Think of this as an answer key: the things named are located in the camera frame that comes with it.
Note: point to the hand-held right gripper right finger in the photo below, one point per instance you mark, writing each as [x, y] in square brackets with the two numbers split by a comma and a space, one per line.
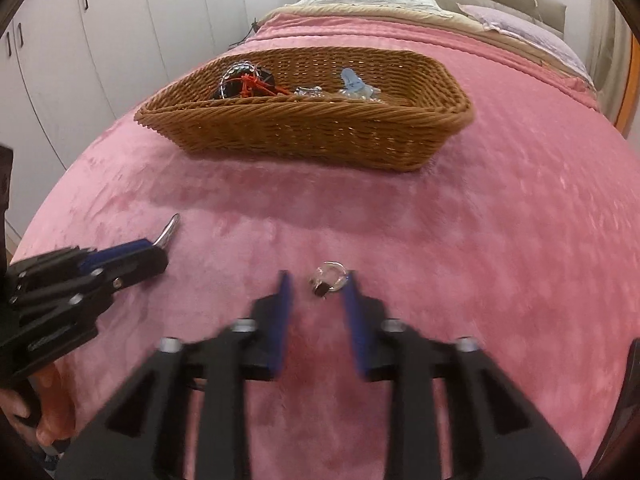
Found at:
[356, 330]

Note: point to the orange curtain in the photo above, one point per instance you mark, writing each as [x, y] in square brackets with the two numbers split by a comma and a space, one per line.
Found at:
[629, 105]

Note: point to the person's left hand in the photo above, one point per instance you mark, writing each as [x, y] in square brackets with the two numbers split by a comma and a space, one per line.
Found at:
[55, 405]

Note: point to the silver metal hair clip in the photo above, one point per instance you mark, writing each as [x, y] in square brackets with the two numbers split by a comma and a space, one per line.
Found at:
[169, 230]

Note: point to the black wristwatch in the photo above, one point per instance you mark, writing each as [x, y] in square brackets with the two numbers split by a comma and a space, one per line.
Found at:
[222, 92]

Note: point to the white wardrobe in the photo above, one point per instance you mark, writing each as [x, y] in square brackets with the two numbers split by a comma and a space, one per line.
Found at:
[125, 35]

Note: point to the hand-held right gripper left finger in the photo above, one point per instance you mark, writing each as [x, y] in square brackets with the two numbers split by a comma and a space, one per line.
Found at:
[282, 320]

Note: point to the small silver metal charm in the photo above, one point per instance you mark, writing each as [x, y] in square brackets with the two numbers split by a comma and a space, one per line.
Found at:
[309, 91]

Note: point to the brown wicker basket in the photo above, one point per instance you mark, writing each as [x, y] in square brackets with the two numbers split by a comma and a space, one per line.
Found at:
[310, 130]

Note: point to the pink fleece blanket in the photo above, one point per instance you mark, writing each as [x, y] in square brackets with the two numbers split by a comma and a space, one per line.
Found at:
[475, 240]

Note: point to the purple pillow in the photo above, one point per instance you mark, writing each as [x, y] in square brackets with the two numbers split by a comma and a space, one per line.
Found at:
[525, 30]

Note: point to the beige curtain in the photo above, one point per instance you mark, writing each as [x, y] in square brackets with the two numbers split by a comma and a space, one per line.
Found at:
[612, 60]

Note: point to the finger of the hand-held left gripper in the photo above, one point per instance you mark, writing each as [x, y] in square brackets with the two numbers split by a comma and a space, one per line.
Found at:
[142, 265]
[122, 252]

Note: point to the beige duvet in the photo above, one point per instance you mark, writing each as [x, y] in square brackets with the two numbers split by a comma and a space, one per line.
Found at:
[450, 17]

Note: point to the pale blue hair clip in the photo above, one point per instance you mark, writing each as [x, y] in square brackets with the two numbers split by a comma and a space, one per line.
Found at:
[352, 82]

